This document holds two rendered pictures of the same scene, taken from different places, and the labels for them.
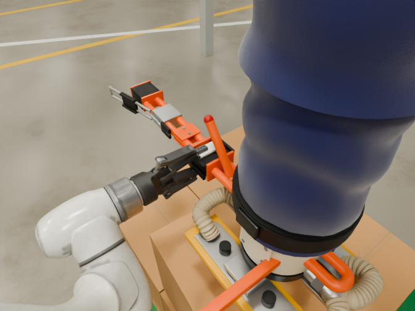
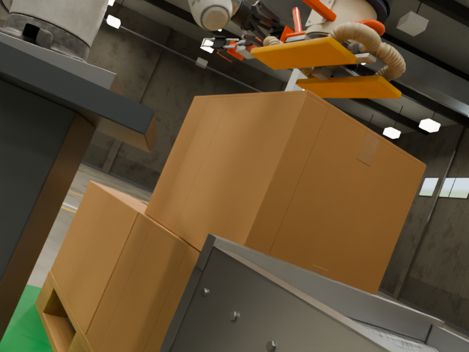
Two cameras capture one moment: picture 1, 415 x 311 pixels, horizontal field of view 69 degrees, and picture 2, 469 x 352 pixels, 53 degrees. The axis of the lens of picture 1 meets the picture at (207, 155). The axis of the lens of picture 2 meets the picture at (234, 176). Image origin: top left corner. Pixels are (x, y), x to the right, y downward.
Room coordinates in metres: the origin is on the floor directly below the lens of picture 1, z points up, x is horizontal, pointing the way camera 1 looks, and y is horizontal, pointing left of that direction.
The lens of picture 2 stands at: (-0.94, -0.15, 0.66)
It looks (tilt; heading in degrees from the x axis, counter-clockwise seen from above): 4 degrees up; 5
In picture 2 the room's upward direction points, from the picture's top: 23 degrees clockwise
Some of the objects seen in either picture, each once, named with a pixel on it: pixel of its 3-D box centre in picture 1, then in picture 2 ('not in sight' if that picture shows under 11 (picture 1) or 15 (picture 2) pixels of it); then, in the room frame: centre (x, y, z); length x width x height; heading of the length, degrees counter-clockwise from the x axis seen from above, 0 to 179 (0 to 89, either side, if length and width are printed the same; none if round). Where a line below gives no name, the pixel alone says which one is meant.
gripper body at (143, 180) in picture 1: (154, 183); (246, 15); (0.45, 0.13, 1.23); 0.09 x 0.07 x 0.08; 127
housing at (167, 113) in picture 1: (167, 118); (248, 49); (0.71, 0.12, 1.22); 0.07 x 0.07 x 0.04; 37
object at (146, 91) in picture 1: (147, 95); (232, 51); (0.83, 0.19, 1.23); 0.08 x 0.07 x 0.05; 37
